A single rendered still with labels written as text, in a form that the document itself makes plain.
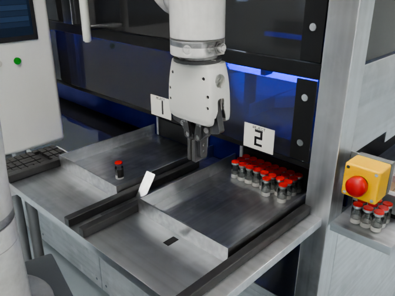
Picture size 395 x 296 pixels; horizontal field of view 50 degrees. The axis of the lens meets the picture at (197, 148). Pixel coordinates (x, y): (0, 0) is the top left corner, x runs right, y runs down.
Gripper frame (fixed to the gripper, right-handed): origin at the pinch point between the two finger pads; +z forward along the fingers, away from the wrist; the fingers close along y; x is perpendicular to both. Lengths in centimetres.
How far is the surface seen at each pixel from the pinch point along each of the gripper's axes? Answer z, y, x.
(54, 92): 12, 89, -21
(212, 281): 20.7, -8.1, 4.9
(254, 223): 22.2, -1.5, -15.9
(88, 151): 20, 54, -11
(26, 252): 76, 99, -4
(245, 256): 20.9, -8.1, -4.4
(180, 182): 19.8, 19.8, -14.8
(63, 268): 110, 119, -28
